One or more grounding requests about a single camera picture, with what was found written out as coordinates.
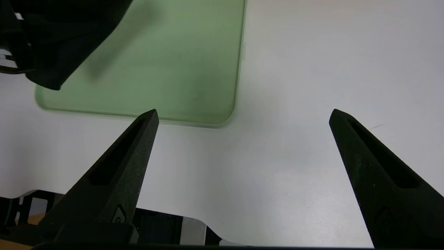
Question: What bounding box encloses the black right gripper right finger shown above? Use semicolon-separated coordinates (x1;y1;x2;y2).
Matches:
329;109;444;248

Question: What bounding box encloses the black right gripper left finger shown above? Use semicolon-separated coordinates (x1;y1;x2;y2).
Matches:
35;109;160;245

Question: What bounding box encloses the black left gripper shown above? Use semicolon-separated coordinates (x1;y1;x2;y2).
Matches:
0;0;35;75

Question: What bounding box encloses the black soft pouch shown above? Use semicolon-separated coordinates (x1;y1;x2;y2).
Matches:
21;0;134;91

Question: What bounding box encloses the light green plastic tray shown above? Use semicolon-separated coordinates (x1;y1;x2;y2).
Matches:
35;0;247;128

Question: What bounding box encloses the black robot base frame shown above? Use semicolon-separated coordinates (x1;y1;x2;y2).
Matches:
0;189;222;248

